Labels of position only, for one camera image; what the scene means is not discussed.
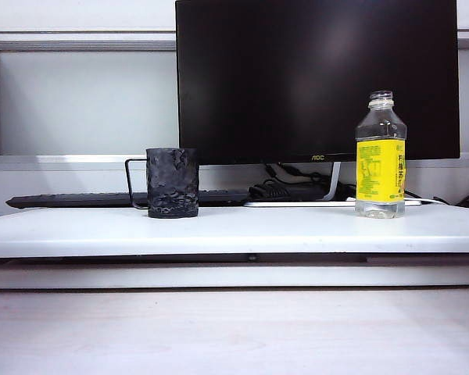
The clear bottle with yellow label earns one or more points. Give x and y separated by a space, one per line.
379 172

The black power adapter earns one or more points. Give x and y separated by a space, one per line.
273 191

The black computer monitor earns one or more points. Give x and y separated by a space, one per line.
258 78

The black keyboard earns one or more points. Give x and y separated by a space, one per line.
82 200

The grey aluminium partition frame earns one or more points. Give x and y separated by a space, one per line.
82 158

